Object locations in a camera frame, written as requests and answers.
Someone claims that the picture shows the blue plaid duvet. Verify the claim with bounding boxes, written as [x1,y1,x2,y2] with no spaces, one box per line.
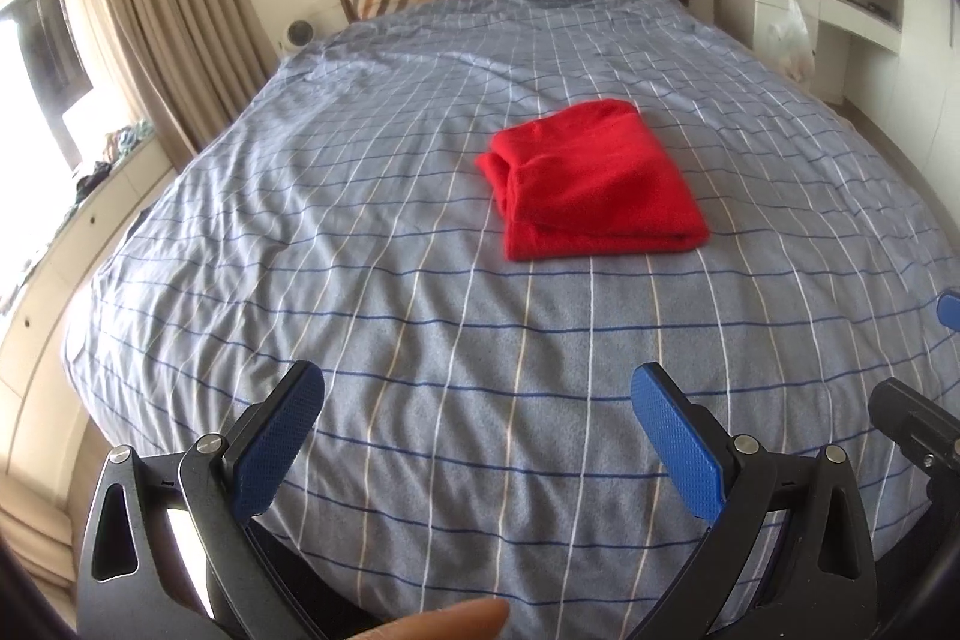
[61,0,960,635]

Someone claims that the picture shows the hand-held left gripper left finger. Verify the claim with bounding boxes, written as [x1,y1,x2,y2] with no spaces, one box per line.
[75,361,327,640]

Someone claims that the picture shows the window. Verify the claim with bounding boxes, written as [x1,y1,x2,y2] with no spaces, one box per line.
[0,0,96,170]

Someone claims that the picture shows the person's left hand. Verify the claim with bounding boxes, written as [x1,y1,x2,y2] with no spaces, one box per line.
[341,597,512,640]

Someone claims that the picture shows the white windowsill cabinet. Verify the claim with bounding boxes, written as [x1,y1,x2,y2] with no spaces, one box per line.
[0,130,179,462]

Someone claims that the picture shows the pile of clothes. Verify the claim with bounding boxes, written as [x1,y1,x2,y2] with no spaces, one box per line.
[73,118,155,196]

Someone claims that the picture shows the beige curtain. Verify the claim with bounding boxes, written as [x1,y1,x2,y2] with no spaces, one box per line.
[88,0,284,170]

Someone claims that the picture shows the red knitted sweater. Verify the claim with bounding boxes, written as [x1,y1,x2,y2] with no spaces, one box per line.
[474,98,712,263]

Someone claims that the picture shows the white plastic bag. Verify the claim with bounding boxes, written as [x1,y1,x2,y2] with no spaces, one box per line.
[763,0,818,84]

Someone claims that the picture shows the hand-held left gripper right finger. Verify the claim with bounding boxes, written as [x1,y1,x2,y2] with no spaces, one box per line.
[630,364,880,640]

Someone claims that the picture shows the small round bedside device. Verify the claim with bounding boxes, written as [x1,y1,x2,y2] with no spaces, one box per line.
[278,18,320,57]

